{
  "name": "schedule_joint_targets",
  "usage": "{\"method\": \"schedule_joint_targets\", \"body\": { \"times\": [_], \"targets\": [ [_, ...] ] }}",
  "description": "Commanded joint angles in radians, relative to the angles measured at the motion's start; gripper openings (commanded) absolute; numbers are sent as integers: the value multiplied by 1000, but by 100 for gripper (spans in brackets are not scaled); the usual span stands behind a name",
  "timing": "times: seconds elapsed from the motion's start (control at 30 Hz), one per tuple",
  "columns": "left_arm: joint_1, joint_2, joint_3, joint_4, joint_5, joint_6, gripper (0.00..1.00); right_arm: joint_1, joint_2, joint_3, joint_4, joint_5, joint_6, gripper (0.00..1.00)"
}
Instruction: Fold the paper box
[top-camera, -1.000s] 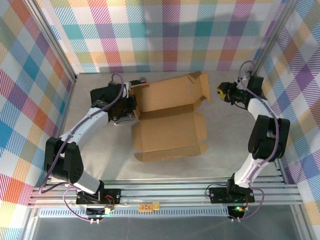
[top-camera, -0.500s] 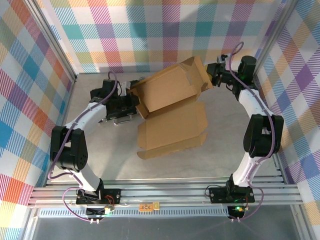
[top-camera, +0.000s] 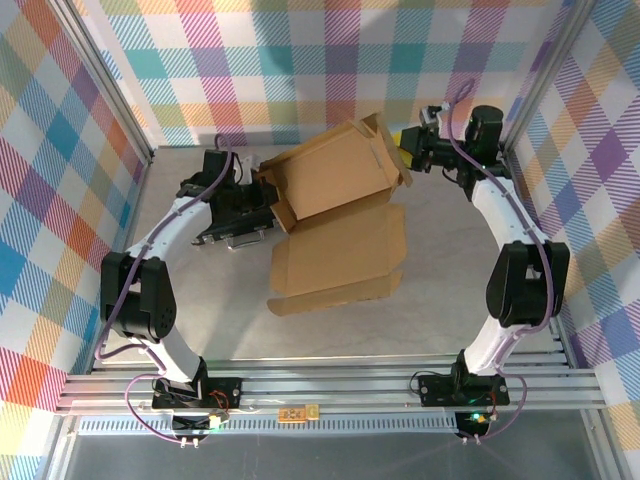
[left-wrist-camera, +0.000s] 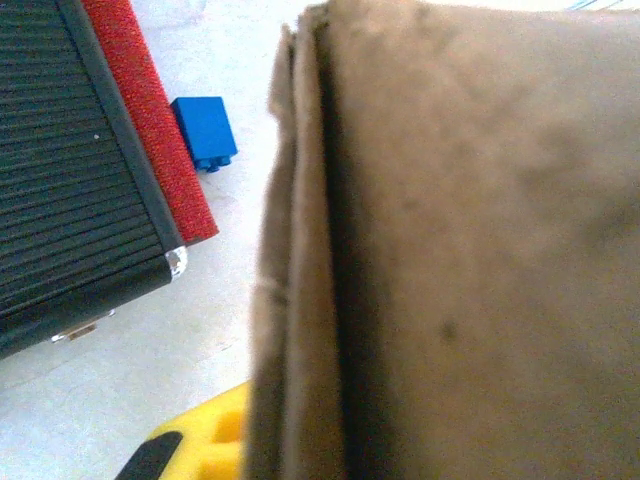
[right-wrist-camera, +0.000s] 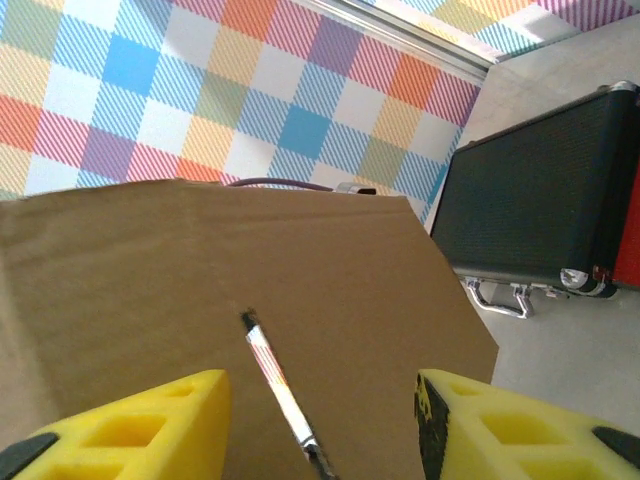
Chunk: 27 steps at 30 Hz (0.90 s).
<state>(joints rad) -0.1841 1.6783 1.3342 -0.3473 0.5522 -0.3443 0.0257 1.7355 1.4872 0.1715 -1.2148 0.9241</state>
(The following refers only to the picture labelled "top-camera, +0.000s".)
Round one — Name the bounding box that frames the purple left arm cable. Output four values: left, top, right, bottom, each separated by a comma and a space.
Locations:
94, 133, 237, 447

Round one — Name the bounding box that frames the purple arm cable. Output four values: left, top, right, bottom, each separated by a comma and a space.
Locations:
442, 78, 559, 446
94, 133, 237, 447

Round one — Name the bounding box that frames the aluminium base rail beam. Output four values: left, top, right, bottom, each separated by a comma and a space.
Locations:
53, 352, 610, 417

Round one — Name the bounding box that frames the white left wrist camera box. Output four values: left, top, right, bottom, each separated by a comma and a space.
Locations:
241, 153, 265, 182

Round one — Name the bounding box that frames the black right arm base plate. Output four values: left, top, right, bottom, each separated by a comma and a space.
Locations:
417, 372, 512, 408

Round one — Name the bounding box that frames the small orange tag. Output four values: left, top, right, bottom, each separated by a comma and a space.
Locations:
278, 403, 322, 424

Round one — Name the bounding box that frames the grey slotted cable duct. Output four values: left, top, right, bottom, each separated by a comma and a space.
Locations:
77, 416, 497, 437

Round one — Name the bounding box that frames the aluminium frame post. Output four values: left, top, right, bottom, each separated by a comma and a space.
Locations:
501, 0, 590, 154
52, 0, 155, 165

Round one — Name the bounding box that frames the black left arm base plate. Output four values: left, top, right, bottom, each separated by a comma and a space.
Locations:
151, 376, 245, 410

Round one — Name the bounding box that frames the brown cardboard paper box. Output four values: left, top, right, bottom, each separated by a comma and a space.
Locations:
252, 113, 415, 319

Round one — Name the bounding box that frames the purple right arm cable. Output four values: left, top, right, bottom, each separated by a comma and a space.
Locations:
442, 78, 559, 446

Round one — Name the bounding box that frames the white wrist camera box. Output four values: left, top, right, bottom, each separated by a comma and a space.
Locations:
418, 102, 451, 132
241, 153, 265, 182

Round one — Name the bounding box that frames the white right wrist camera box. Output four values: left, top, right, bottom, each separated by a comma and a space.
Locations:
418, 102, 451, 132

